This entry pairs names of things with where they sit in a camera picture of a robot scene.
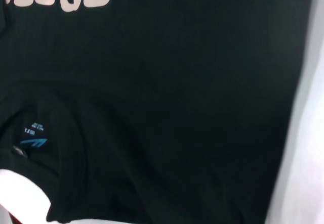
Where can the black FREE print t-shirt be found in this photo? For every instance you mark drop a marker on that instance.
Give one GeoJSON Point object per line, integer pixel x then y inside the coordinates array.
{"type": "Point", "coordinates": [164, 95]}

